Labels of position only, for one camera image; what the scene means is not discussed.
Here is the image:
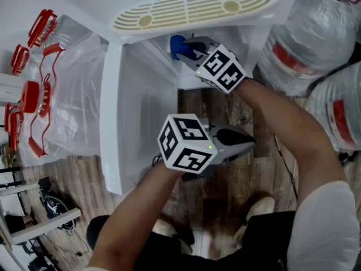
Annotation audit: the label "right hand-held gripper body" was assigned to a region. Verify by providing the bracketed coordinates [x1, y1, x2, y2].
[193, 42, 248, 95]

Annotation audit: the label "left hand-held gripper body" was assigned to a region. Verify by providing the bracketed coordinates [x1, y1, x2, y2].
[157, 113, 226, 182]

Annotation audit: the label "white water dispenser cabinet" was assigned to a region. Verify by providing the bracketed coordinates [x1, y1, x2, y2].
[108, 12, 279, 91]

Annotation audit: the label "person's right forearm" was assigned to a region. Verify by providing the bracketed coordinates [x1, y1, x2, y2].
[233, 77, 348, 200]

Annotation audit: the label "person's left forearm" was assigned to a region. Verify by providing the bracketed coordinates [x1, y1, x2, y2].
[87, 161, 187, 271]

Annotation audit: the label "large clear water bottle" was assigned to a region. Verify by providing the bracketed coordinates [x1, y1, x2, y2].
[255, 0, 361, 97]
[306, 62, 361, 154]

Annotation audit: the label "beige slotted drip tray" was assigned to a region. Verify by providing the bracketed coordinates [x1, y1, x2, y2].
[108, 0, 279, 39]

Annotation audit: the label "person's beige right shoe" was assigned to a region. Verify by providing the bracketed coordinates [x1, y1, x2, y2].
[232, 196, 276, 248]

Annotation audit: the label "person's beige shoe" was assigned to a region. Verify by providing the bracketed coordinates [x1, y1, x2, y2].
[152, 218, 195, 255]
[232, 196, 276, 248]

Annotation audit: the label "person's beige left shoe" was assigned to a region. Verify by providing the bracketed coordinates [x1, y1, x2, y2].
[152, 218, 195, 255]

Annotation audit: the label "person's black trousers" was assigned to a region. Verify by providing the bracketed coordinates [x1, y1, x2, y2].
[86, 210, 297, 271]

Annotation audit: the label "clear plastic bag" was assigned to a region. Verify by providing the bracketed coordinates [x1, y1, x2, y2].
[16, 14, 111, 168]

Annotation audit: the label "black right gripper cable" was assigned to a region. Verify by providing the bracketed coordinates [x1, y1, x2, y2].
[272, 134, 299, 200]

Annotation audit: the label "white table frame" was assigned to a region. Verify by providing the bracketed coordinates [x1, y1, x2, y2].
[0, 207, 82, 246]

